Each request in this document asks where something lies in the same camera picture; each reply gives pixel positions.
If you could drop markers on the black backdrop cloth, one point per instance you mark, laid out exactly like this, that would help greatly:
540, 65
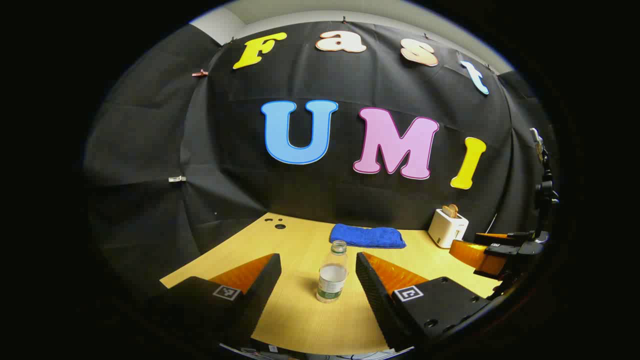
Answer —
225, 150

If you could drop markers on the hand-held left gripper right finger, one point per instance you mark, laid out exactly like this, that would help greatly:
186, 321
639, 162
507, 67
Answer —
372, 295

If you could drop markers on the clear plastic water bottle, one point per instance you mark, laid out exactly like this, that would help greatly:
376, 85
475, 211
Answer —
331, 280

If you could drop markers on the white toaster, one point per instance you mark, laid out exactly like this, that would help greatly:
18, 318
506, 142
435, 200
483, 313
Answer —
445, 232

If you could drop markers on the toast slice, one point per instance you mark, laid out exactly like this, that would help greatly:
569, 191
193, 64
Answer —
454, 210
446, 211

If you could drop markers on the white backdrop clip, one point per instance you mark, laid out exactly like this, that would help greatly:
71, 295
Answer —
177, 178

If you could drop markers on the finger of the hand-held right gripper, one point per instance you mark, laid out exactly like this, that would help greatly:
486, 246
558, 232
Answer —
475, 257
500, 238

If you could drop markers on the orange backdrop clip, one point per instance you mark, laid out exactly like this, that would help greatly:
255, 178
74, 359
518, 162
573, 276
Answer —
200, 73

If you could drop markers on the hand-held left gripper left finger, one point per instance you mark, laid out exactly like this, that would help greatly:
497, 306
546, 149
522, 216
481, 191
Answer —
265, 285

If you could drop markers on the blue folded towel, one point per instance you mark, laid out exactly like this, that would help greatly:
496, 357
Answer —
367, 236

